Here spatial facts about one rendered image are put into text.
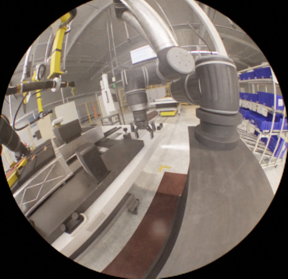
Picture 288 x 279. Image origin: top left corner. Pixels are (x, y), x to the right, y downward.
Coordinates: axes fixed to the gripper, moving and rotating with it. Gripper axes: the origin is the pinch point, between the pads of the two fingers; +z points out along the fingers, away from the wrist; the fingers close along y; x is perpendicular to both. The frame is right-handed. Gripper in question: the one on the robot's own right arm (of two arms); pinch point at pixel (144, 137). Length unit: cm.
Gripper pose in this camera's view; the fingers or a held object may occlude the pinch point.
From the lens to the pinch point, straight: 51.5
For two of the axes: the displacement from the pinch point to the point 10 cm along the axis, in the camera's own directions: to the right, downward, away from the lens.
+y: 9.0, 0.1, -4.4
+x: 4.0, -4.3, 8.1
